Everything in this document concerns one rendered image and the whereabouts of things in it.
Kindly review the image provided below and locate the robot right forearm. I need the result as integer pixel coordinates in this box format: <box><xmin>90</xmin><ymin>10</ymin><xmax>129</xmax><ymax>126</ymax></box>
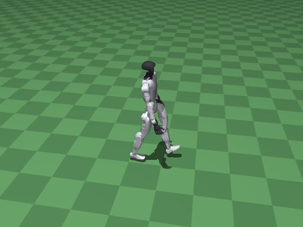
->
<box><xmin>147</xmin><ymin>104</ymin><xmax>156</xmax><ymax>124</ymax></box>

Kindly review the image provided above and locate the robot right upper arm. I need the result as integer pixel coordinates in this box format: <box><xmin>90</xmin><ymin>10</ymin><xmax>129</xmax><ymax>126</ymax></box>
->
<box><xmin>142</xmin><ymin>83</ymin><xmax>154</xmax><ymax>107</ymax></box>

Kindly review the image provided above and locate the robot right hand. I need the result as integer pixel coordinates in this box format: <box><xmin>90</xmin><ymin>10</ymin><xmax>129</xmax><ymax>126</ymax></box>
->
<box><xmin>153</xmin><ymin>119</ymin><xmax>164</xmax><ymax>135</ymax></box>

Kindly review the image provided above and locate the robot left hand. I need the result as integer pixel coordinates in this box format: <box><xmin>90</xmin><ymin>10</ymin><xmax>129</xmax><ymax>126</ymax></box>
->
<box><xmin>155</xmin><ymin>96</ymin><xmax>165</xmax><ymax>106</ymax></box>

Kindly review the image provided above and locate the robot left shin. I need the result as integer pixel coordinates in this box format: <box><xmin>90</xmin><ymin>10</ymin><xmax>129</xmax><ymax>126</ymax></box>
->
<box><xmin>161</xmin><ymin>128</ymin><xmax>171</xmax><ymax>150</ymax></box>

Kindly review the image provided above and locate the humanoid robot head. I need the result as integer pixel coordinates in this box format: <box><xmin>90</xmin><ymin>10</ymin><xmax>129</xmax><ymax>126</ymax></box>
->
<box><xmin>142</xmin><ymin>61</ymin><xmax>155</xmax><ymax>80</ymax></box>

